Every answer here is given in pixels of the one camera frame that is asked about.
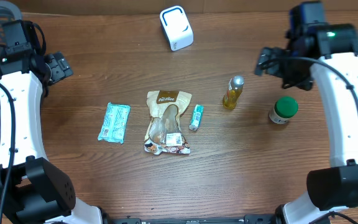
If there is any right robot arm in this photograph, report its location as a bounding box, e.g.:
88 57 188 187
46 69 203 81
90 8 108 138
244 1 358 223

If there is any small teal tissue pack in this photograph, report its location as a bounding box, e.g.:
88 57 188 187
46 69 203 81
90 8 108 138
189 104 204 131

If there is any green lid jar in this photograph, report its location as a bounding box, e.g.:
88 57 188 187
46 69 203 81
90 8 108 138
268 96 298 124

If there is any brown white snack pouch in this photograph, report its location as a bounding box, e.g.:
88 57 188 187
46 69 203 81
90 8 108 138
144 90 192 155

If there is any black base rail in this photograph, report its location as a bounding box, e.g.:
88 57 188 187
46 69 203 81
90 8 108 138
102 214 282 224

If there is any large teal wipes pack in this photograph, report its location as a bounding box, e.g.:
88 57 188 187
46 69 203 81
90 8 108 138
98 102 131 144

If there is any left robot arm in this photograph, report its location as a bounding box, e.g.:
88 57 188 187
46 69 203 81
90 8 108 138
0 20 108 223

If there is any white barcode scanner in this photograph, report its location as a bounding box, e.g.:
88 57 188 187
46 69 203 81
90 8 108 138
159 6 194 51

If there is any yellow liquid bottle grey cap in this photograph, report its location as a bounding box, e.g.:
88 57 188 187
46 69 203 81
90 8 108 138
223 75 244 110

